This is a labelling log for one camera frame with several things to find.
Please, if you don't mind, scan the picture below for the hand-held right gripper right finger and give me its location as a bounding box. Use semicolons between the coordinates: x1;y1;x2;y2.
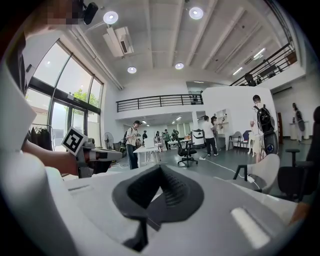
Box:
160;164;205;224

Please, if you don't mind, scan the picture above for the person's head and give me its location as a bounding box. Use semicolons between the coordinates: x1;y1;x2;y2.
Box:
23;0;86;41

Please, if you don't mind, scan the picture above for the small grey chair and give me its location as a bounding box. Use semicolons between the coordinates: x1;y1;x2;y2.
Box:
228;131;243;152

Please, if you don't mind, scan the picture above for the black standing fan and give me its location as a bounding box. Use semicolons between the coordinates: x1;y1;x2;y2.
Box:
103;131;115;151

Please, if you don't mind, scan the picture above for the white shelf cabinet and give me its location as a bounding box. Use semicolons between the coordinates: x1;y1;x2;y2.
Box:
215;108;231;152

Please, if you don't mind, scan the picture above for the clothes rack with dark clothes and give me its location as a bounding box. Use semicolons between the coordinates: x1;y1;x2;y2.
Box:
27;125;54;152

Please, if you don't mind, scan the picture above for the glass window front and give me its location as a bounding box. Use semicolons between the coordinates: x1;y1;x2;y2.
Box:
24;39;105;152

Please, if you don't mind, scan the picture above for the grey shell chair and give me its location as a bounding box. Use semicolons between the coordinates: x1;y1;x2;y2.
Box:
232;153;281;195

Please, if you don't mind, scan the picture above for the white floor cable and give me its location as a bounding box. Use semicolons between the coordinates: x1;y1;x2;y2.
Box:
204;157;261;191

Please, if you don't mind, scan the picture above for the black balcony railing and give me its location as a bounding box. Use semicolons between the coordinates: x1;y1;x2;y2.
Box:
115;93;204;113

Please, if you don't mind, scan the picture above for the white work table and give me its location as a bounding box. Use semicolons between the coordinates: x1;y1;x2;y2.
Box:
132;145;164;169

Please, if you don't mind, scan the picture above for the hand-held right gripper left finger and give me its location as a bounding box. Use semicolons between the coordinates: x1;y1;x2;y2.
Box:
111;164;162;252

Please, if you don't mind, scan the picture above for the black armrest office chair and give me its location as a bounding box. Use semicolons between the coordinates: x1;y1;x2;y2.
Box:
276;105;320;204

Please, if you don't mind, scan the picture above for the white ceiling air conditioner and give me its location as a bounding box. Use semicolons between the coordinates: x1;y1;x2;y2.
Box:
102;25;135;59

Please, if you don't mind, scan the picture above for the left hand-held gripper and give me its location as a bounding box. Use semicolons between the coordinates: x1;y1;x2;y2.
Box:
61;126;123;179

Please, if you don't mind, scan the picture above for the black swivel office chair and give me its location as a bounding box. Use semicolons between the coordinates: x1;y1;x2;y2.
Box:
174;134;199;168

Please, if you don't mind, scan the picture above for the white ornate table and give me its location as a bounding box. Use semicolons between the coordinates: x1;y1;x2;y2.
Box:
246;131;263;158

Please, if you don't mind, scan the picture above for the black mezzanine railing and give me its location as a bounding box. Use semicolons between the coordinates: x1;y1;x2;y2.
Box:
229;42;299;87

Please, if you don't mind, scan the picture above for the black head-mounted camera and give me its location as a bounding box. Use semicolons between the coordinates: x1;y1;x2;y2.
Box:
81;1;99;26

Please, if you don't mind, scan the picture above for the person's left forearm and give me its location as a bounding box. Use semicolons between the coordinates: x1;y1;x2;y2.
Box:
21;141;79;176

